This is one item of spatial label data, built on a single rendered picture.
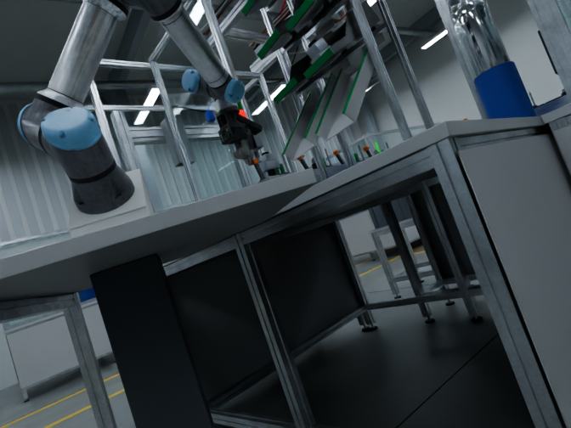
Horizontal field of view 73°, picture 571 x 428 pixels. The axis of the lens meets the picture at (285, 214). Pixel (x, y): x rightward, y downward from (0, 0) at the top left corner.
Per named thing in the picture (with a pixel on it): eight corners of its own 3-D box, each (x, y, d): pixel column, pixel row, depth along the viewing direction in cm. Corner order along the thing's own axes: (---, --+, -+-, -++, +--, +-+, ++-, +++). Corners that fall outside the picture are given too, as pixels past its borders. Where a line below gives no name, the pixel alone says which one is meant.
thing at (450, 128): (450, 135, 71) (444, 121, 71) (145, 274, 179) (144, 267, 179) (579, 120, 168) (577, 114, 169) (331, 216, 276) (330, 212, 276)
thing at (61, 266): (-159, 328, 50) (-164, 306, 50) (59, 298, 136) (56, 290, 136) (317, 182, 70) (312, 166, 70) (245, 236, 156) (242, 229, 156)
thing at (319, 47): (325, 62, 109) (309, 41, 107) (316, 70, 112) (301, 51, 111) (340, 50, 113) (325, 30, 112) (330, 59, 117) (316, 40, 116)
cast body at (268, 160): (268, 169, 140) (262, 151, 141) (261, 173, 144) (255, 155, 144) (284, 166, 146) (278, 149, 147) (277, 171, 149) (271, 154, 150)
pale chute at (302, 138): (316, 145, 113) (304, 137, 111) (293, 161, 124) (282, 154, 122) (342, 81, 125) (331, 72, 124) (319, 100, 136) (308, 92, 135)
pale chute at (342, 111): (355, 121, 102) (343, 112, 100) (326, 142, 113) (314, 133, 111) (379, 53, 115) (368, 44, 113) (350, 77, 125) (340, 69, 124)
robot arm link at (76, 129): (81, 184, 90) (53, 134, 81) (53, 168, 97) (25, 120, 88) (124, 160, 97) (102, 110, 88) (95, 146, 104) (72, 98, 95)
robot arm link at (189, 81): (204, 71, 123) (228, 76, 131) (181, 65, 128) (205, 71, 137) (200, 96, 125) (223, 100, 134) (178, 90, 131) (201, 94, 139)
